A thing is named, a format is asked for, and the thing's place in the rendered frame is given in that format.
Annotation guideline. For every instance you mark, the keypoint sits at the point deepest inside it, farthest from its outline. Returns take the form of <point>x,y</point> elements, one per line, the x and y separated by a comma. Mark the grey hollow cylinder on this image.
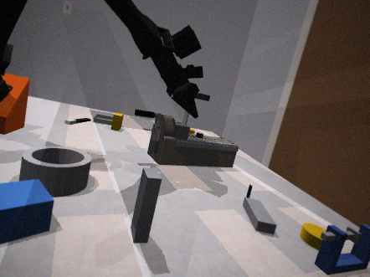
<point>62,170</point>

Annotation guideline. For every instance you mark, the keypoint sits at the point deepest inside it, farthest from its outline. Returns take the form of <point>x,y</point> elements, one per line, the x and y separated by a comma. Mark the yellow round disc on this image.
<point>311,235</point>

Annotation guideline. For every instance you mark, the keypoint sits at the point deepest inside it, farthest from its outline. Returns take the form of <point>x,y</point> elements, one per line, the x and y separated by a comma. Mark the blue rectangular block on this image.
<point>25,210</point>

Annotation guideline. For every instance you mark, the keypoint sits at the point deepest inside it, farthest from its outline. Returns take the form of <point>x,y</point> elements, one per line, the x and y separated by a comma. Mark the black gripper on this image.
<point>183,93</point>

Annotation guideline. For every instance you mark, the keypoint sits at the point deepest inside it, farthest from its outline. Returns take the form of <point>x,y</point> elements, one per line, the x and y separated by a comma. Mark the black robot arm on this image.
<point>146,34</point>

